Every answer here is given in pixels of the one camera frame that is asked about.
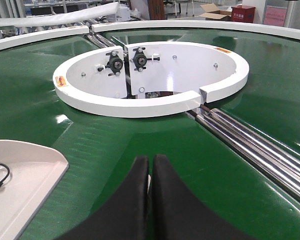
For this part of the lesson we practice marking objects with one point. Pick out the white outer rim right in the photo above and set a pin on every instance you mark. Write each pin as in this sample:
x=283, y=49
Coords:
x=291, y=33

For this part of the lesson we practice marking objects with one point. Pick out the red box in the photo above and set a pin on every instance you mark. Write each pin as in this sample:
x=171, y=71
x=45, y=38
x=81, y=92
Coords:
x=243, y=14

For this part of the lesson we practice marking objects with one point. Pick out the open cardboard box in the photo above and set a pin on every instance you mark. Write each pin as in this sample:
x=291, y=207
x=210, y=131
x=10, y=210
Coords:
x=213, y=13

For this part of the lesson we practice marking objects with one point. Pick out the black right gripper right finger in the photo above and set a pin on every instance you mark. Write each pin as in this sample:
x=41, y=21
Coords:
x=179, y=214

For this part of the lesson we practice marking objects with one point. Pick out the far steel roller set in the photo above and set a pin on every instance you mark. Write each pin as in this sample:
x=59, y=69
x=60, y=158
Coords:
x=98, y=40

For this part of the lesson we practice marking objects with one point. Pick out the right black bearing mount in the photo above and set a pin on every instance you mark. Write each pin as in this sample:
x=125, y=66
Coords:
x=140, y=59

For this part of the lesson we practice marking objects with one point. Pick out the white outer rim left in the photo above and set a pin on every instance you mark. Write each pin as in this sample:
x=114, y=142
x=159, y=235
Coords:
x=18, y=40

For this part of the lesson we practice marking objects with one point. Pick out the pink plastic dustpan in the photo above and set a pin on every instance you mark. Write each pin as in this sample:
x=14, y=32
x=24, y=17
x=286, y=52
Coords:
x=29, y=173

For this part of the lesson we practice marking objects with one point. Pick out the near steel roller set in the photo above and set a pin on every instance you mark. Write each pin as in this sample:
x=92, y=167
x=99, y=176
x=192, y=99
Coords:
x=269, y=159

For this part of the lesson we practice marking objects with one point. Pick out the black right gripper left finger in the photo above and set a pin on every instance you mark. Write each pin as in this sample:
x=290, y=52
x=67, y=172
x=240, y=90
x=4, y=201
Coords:
x=124, y=215

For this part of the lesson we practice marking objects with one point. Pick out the yellow arrow sticker front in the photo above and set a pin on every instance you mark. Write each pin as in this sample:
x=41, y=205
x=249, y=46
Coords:
x=60, y=81

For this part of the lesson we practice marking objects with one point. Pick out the left black bearing mount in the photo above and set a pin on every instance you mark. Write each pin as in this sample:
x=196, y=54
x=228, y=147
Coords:
x=115, y=64

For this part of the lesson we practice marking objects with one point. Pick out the orange sticker rear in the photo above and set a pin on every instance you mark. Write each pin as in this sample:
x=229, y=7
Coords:
x=223, y=50

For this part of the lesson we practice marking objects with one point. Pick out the white rim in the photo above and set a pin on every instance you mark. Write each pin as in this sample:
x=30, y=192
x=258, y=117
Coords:
x=18, y=40
x=291, y=33

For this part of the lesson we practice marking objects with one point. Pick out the white padded roll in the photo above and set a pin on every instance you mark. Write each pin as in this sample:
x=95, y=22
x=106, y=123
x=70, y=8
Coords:
x=62, y=18

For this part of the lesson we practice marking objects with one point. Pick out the pink sign board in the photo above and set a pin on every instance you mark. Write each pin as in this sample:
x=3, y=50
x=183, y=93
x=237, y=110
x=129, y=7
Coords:
x=274, y=15

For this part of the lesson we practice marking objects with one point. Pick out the black bearing mount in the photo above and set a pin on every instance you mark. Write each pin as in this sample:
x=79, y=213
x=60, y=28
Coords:
x=115, y=64
x=140, y=59

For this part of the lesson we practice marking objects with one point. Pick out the steel roller set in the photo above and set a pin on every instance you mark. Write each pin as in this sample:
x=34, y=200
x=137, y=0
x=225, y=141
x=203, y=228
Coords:
x=269, y=159
x=98, y=40

